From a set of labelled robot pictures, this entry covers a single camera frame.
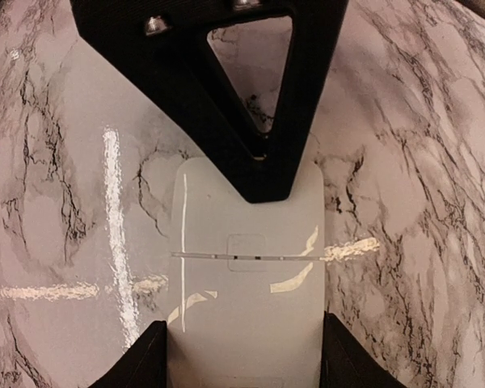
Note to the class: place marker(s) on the white battery cover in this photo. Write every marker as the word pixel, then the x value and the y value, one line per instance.
pixel 210 218

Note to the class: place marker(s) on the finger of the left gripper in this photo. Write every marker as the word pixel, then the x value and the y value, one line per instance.
pixel 161 47

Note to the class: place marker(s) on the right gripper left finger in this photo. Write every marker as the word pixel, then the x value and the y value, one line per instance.
pixel 143 365

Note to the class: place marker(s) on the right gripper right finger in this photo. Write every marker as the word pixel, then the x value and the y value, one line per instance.
pixel 345 363

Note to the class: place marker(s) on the white remote control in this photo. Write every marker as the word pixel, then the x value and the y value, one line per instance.
pixel 245 322

